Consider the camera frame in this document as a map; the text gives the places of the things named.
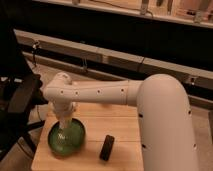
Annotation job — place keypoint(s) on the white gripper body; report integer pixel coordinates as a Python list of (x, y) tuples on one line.
[(63, 112)]

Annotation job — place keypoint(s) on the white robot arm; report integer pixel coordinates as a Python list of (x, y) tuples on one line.
[(166, 128)]

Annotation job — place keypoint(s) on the green ceramic bowl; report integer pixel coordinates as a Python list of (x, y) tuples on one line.
[(77, 135)]

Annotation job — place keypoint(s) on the wooden table top board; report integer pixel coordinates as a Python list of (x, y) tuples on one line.
[(121, 122)]

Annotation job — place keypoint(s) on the black office chair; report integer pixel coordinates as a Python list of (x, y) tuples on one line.
[(19, 94)]

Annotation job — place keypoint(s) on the black rectangular remote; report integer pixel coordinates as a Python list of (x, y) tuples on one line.
[(107, 148)]

